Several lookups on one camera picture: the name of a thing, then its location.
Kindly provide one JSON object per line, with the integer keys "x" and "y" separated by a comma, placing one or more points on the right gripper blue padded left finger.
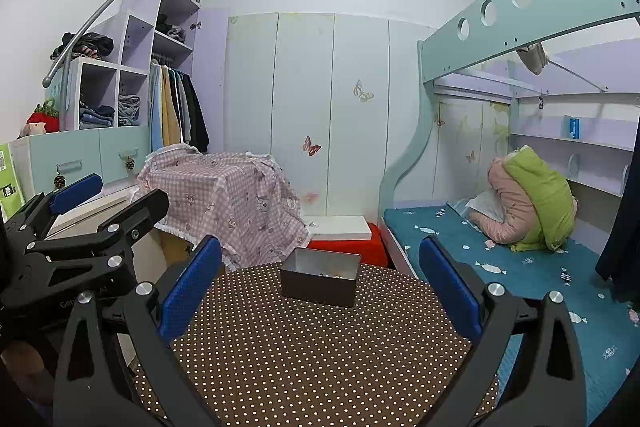
{"x": 182, "y": 288}

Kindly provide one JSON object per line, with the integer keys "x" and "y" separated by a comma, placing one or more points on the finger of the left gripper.
{"x": 132, "y": 223}
{"x": 75, "y": 194}

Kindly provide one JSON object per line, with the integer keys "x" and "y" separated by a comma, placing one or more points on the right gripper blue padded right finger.
{"x": 462, "y": 302}

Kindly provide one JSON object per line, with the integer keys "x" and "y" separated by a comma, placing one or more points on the person's left hand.
{"x": 22, "y": 360}

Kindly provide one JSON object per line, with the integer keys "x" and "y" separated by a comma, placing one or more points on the teal drawer cabinet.
{"x": 115, "y": 154}

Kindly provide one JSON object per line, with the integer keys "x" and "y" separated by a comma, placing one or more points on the cardboard box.
{"x": 174, "y": 249}

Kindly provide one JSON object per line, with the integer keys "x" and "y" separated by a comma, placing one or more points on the brown polka dot tablecloth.
{"x": 260, "y": 359}

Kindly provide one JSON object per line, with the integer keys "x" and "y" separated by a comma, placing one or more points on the pink checkered cloth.
{"x": 242, "y": 199}

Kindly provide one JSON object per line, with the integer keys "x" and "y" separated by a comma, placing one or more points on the hanging clothes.
{"x": 174, "y": 110}

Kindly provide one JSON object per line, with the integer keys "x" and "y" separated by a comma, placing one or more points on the red storage box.
{"x": 372, "y": 251}

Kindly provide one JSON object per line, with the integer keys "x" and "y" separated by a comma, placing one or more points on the pink quilt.
{"x": 519, "y": 215}

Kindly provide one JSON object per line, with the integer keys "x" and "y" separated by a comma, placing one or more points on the white pillow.
{"x": 487, "y": 204}

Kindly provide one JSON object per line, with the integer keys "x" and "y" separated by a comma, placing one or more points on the green quilt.
{"x": 553, "y": 202}

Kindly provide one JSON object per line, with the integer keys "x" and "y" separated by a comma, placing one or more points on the silver metal tin box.
{"x": 325, "y": 277}

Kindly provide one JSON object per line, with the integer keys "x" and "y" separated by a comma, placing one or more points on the teal bed mattress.
{"x": 607, "y": 330}

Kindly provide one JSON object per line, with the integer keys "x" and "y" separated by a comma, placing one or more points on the white board on box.
{"x": 337, "y": 229}

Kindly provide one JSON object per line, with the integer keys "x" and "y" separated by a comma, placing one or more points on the purple shelf unit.
{"x": 141, "y": 30}

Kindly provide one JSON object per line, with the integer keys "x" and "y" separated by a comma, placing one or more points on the white wardrobe with butterflies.
{"x": 334, "y": 98}

